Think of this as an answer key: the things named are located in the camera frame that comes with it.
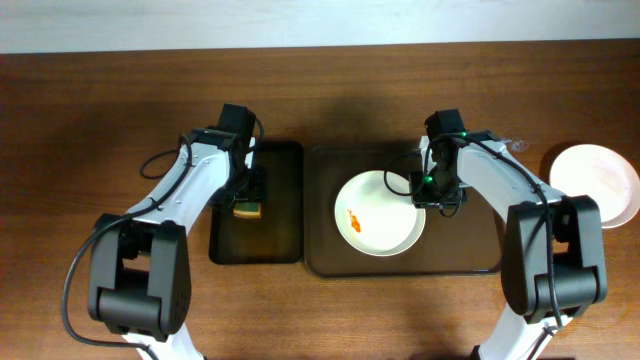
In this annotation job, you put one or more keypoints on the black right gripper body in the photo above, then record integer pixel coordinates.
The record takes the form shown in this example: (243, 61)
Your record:
(437, 198)

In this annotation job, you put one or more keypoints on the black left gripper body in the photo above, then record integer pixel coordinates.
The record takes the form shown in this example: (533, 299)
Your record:
(251, 195)

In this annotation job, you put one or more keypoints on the yellow green sponge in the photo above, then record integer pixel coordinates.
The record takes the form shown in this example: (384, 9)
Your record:
(247, 210)

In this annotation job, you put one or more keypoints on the pink white plate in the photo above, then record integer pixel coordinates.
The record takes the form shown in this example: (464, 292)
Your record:
(602, 174)

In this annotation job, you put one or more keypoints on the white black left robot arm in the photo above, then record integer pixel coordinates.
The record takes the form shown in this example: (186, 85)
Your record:
(140, 282)

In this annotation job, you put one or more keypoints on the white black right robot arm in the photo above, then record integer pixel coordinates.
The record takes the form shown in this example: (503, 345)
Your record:
(553, 264)

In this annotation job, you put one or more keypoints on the small black water tray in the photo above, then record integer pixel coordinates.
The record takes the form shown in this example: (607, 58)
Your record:
(277, 237)

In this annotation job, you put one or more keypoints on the large brown serving tray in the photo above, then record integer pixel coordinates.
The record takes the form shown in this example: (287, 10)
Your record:
(468, 243)

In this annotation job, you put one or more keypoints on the orange sauce stain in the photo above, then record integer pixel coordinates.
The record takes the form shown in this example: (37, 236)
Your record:
(354, 222)

